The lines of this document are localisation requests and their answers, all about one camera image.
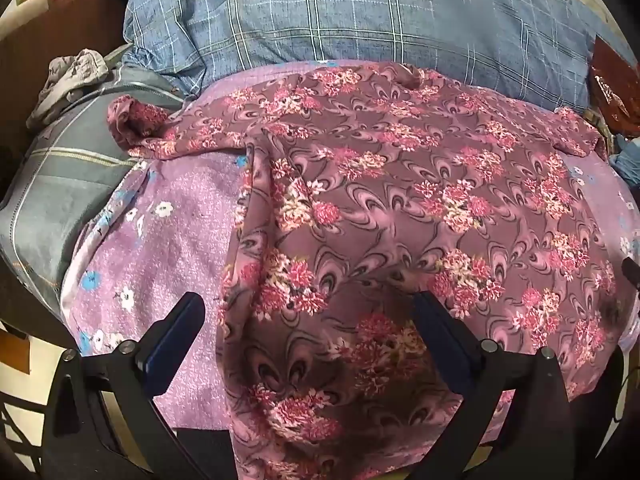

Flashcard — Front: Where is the light blue cloth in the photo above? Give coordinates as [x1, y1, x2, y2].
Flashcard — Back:
[607, 132, 640, 186]

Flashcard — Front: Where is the grey striped quilt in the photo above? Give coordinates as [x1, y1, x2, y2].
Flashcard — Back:
[0, 45, 201, 311]

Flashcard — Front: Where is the grey crumpled cloth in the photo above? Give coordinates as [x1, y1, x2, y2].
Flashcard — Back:
[25, 49, 111, 131]

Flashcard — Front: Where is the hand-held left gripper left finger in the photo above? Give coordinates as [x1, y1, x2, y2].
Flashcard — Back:
[42, 291, 236, 480]

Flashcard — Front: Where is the mauve floral patterned garment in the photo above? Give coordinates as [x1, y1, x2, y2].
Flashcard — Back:
[106, 62, 626, 480]

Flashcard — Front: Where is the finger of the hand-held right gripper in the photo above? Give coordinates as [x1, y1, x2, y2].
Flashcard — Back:
[622, 257, 640, 292]

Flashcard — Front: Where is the purple flowered bed sheet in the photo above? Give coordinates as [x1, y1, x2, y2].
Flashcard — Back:
[60, 57, 640, 480]

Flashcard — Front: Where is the red-brown shiny bag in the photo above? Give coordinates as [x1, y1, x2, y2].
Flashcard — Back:
[587, 35, 640, 136]

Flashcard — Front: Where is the brown headboard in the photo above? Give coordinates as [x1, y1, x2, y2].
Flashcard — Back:
[0, 0, 126, 201]

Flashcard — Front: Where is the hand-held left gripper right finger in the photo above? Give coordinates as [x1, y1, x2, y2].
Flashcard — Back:
[407, 290, 576, 480]

